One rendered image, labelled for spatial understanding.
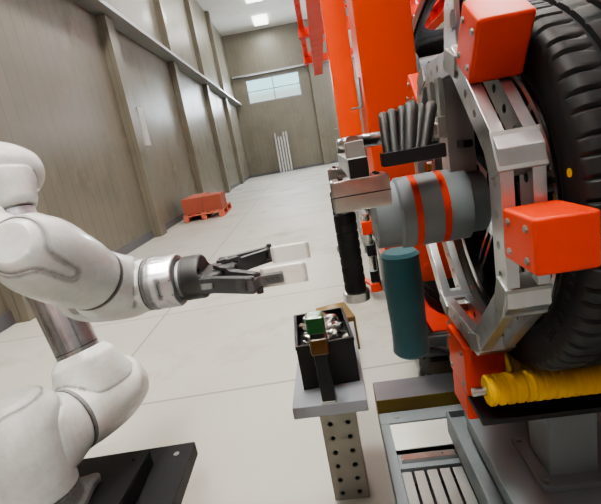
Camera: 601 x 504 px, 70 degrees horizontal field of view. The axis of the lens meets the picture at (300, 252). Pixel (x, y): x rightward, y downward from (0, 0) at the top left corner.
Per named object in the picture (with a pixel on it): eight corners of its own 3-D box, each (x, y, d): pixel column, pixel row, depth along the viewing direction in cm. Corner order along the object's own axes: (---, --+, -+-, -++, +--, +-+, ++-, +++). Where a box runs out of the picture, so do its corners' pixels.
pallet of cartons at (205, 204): (197, 214, 939) (192, 194, 929) (233, 207, 936) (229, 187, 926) (182, 223, 822) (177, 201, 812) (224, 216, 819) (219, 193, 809)
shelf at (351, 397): (369, 411, 95) (367, 398, 94) (294, 420, 97) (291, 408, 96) (354, 329, 137) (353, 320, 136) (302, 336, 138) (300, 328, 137)
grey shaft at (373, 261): (382, 292, 266) (371, 214, 255) (373, 294, 267) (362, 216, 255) (380, 288, 275) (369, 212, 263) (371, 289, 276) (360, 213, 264)
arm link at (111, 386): (63, 458, 101) (130, 407, 121) (107, 448, 94) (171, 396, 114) (-83, 158, 97) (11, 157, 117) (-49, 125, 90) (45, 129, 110)
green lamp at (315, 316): (326, 333, 91) (322, 316, 90) (307, 336, 91) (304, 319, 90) (325, 326, 94) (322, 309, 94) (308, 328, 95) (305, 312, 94)
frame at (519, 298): (558, 403, 63) (544, 3, 51) (513, 409, 64) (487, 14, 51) (451, 285, 116) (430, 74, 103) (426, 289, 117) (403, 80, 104)
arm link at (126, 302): (164, 320, 76) (126, 306, 64) (83, 332, 77) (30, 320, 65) (164, 263, 79) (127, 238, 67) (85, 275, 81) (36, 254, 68)
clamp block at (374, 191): (393, 205, 65) (389, 170, 64) (334, 214, 66) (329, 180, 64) (388, 200, 70) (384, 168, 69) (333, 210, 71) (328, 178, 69)
